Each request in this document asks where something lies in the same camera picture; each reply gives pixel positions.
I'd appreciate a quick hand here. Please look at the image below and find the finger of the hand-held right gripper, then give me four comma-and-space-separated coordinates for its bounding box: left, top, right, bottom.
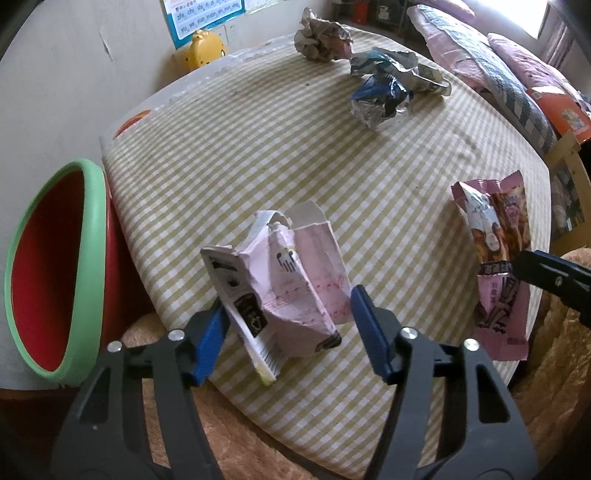
512, 249, 591, 326

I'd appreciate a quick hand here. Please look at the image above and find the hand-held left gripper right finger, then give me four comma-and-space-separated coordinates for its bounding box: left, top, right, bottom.
349, 285, 541, 480

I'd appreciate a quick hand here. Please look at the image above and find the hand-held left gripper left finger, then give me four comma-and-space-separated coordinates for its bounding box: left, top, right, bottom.
51, 295, 232, 480

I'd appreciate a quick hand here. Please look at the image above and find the pink snack packet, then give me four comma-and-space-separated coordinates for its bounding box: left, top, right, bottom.
450, 170, 531, 361

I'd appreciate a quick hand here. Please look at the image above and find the torn pink snack box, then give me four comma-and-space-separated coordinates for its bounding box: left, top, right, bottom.
201, 200, 352, 386

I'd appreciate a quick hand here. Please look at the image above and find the red bin with green rim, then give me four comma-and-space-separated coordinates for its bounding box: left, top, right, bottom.
4, 159, 125, 388

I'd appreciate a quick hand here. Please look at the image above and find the brown fuzzy rug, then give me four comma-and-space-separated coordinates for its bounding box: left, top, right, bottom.
122, 247, 591, 480

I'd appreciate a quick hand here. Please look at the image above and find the orange cardboard box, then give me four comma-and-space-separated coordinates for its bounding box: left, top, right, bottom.
526, 88, 591, 141

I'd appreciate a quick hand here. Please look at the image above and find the checked bed blanket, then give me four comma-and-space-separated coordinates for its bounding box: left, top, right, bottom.
406, 4, 561, 153

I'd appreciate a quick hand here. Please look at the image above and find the green checked tablecloth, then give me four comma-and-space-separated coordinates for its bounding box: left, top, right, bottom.
102, 23, 552, 478

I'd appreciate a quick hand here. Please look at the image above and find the pink pillow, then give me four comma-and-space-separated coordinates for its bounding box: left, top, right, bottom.
488, 32, 583, 100

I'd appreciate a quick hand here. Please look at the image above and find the crumpled blue and silver wrapper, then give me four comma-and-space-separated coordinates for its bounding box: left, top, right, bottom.
350, 74, 414, 132

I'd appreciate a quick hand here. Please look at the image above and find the crumpled grey printed wrapper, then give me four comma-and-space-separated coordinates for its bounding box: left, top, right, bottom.
350, 46, 452, 97

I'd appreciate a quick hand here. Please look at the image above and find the window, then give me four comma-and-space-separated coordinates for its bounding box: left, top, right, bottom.
475, 0, 555, 38

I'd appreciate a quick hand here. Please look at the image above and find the yellow bear-shaped stool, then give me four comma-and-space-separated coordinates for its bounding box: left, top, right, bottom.
173, 30, 229, 72

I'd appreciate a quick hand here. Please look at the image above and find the purple pillow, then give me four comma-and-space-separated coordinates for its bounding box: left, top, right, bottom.
418, 0, 477, 25

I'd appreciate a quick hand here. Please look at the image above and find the dark storage shelf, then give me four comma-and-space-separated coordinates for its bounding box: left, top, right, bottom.
332, 0, 416, 26

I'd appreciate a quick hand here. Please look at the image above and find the blue and orange wall poster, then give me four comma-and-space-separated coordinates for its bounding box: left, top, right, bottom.
159, 0, 245, 49

